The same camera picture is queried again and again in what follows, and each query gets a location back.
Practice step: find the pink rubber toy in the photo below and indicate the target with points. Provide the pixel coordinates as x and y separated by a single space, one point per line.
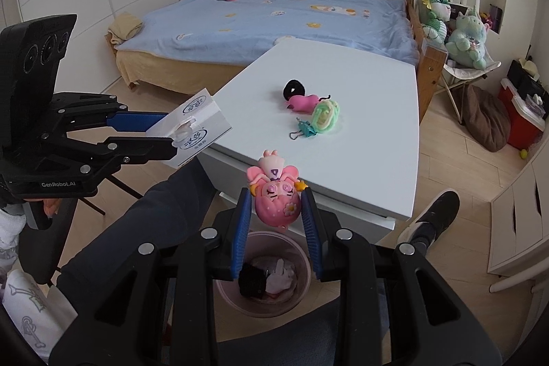
302 102

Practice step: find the black bag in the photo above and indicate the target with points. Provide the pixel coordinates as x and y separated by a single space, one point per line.
521 76

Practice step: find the cream hat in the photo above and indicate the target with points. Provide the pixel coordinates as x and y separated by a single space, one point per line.
529 68

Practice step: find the white folding chair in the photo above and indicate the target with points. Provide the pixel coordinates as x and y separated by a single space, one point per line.
463 72

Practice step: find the person's leg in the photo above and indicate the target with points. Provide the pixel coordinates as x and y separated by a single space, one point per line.
278 340
150 211

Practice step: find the person's left leg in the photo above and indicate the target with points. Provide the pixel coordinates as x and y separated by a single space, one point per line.
150 211

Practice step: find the pink waste bin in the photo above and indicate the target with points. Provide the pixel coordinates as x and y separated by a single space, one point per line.
302 289

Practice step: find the red cooler box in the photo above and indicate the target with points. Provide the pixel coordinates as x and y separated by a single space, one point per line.
519 126

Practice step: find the teal binder clip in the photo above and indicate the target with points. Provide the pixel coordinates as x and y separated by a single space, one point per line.
308 129

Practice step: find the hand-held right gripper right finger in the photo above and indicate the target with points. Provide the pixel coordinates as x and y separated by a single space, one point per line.
311 237

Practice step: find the black book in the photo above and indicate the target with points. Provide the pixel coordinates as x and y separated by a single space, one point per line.
496 18

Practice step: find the wooden bed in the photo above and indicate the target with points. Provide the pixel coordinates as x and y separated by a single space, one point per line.
431 70

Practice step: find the person's right shoe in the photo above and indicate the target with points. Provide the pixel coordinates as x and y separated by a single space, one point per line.
437 211

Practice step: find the green yarn scrunchie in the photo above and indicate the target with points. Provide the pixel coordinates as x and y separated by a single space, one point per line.
334 111

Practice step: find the small colourful toys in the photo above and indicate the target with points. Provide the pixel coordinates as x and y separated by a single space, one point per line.
485 18

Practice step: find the person's left hand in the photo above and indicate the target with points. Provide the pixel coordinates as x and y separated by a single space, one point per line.
51 206

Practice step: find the person's right leg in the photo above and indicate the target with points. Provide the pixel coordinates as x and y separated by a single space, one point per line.
278 340

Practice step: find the white carton box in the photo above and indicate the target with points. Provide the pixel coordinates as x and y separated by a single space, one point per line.
201 113

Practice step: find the green dinosaur plush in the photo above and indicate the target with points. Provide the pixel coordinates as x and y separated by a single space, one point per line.
437 12

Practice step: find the teal unicorn plush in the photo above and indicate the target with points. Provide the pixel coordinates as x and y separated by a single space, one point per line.
465 36

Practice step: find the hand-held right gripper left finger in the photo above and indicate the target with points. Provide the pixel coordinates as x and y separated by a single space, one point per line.
242 237

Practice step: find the pink doll figure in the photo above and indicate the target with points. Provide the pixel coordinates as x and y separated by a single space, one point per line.
276 198

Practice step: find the brown cushion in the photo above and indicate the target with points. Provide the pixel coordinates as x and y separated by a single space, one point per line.
484 117

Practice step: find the black box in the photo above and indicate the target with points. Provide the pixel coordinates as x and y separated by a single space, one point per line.
458 11

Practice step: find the yellow folded cloth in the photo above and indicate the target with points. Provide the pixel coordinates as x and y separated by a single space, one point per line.
124 27

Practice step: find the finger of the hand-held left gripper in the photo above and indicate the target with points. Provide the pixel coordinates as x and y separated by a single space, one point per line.
137 121
146 149

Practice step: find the white printed top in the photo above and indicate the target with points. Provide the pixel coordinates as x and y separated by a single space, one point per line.
25 314

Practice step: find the white low table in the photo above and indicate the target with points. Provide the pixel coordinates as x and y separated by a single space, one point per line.
351 220

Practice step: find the white drawer cabinet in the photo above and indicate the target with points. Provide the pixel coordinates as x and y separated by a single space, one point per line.
514 220

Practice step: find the blue printed blanket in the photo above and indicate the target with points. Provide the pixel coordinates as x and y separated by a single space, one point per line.
257 23

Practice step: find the yellow bed sheet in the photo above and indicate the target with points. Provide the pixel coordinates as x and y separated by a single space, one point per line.
171 70

